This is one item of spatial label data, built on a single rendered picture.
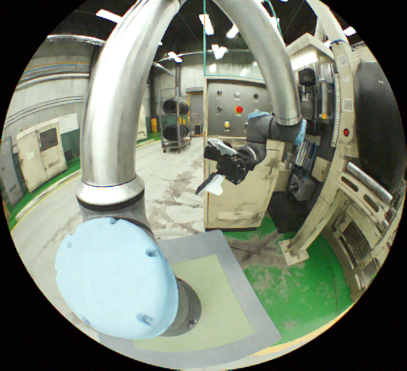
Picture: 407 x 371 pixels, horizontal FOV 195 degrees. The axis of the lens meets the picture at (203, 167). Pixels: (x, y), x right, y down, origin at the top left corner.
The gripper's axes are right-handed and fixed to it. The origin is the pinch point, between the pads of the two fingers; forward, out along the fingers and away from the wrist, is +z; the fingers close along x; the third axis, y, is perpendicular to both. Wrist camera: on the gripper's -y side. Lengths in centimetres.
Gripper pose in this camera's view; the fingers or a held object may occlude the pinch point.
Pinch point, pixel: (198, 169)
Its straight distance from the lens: 27.7
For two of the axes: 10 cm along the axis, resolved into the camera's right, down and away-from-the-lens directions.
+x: -2.0, 8.5, 4.9
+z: -6.9, 2.3, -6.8
